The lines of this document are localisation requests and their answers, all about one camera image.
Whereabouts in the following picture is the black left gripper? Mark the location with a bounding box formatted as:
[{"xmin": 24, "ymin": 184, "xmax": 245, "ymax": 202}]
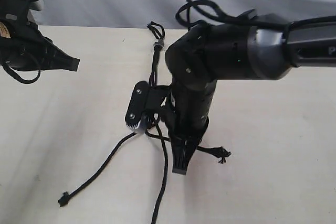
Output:
[{"xmin": 1, "ymin": 18, "xmax": 80, "ymax": 72}]

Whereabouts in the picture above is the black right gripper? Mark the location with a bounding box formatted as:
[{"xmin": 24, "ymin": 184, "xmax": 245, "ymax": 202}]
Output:
[{"xmin": 160, "ymin": 105, "xmax": 209, "ymax": 175}]

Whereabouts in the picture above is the black drawstring cord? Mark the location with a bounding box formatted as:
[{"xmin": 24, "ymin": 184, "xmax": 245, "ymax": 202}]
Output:
[{"xmin": 196, "ymin": 145, "xmax": 232, "ymax": 164}]

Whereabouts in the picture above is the black rope with small knot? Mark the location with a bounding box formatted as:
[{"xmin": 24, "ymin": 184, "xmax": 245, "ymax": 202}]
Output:
[{"xmin": 57, "ymin": 132, "xmax": 137, "ymax": 207}]

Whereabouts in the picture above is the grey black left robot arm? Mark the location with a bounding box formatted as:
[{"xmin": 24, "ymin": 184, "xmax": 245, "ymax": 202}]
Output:
[{"xmin": 1, "ymin": 0, "xmax": 80, "ymax": 72}]

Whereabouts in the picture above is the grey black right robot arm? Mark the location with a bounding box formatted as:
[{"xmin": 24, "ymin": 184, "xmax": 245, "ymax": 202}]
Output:
[{"xmin": 165, "ymin": 14, "xmax": 335, "ymax": 175}]

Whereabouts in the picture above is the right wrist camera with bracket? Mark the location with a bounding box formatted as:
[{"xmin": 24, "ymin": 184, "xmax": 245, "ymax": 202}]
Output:
[{"xmin": 125, "ymin": 81, "xmax": 170, "ymax": 134}]

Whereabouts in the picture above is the grey cable sleeve connector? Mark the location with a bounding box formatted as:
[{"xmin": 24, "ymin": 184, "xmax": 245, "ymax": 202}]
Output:
[{"xmin": 153, "ymin": 40, "xmax": 164, "ymax": 51}]

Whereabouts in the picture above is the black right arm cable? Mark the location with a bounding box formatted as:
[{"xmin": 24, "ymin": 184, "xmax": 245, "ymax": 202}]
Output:
[{"xmin": 175, "ymin": 0, "xmax": 336, "ymax": 32}]

